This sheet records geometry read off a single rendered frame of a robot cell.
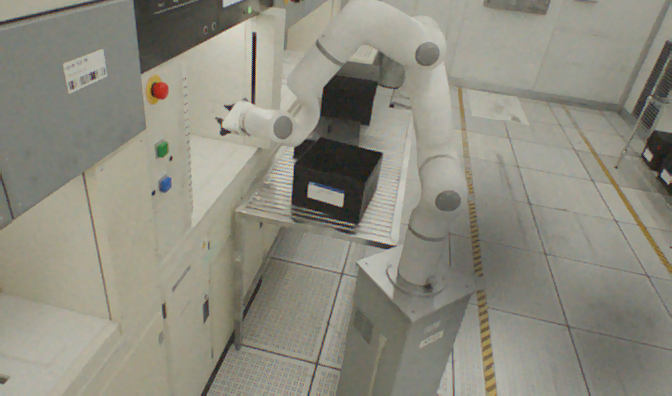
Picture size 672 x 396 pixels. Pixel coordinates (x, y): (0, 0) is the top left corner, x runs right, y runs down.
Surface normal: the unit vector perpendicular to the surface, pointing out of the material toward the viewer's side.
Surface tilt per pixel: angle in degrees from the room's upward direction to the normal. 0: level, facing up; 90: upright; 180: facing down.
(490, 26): 90
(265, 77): 90
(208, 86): 90
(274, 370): 0
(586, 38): 90
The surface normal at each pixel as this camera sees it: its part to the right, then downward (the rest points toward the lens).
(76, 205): -0.20, 0.47
